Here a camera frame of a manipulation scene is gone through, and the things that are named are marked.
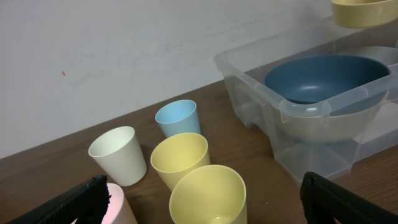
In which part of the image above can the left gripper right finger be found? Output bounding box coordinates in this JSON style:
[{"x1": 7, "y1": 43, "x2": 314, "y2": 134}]
[{"x1": 300, "y1": 172, "x2": 397, "y2": 224}]

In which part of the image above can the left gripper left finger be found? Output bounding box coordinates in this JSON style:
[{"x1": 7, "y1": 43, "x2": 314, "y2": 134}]
[{"x1": 9, "y1": 175, "x2": 111, "y2": 224}]

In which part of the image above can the large cream bowl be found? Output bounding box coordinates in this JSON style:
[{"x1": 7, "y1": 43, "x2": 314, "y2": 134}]
[{"x1": 274, "y1": 91, "x2": 389, "y2": 142}]

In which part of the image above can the small yellow bowl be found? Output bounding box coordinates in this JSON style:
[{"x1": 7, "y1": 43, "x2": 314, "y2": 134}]
[{"x1": 331, "y1": 0, "x2": 397, "y2": 28}]

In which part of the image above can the clear plastic storage container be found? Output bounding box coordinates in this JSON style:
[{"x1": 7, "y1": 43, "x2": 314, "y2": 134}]
[{"x1": 215, "y1": 18, "x2": 397, "y2": 182}]

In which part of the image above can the pink plastic cup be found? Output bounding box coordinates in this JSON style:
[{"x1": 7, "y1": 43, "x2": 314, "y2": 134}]
[{"x1": 71, "y1": 182, "x2": 138, "y2": 224}]

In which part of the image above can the cream plastic cup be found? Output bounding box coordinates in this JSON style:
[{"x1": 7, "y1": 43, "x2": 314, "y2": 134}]
[{"x1": 88, "y1": 126, "x2": 147, "y2": 186}]

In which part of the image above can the yellow plastic cup upper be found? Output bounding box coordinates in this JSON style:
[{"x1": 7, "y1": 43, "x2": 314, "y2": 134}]
[{"x1": 150, "y1": 133, "x2": 210, "y2": 190}]

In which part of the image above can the yellow plastic cup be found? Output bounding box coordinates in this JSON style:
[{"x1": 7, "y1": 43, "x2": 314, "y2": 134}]
[
  {"x1": 150, "y1": 133, "x2": 210, "y2": 190},
  {"x1": 169, "y1": 165, "x2": 248, "y2": 224}
]

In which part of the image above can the yellow plastic cup lower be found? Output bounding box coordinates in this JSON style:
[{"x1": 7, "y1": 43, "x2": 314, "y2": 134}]
[{"x1": 169, "y1": 165, "x2": 248, "y2": 224}]

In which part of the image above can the light blue plastic cup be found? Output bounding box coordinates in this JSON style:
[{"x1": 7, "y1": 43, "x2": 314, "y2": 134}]
[{"x1": 155, "y1": 100, "x2": 201, "y2": 138}]

